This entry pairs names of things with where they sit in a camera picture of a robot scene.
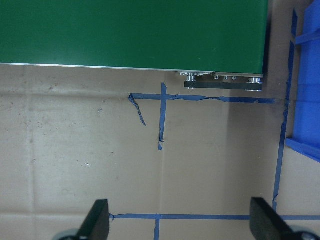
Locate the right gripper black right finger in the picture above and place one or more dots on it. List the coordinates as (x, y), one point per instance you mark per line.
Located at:
(265, 223)

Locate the green conveyor belt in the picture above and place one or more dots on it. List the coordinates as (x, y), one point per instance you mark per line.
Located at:
(214, 43)

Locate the blue plastic bin right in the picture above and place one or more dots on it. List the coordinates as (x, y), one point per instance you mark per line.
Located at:
(306, 131)

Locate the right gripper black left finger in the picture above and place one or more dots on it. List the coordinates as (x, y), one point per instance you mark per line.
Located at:
(96, 225)

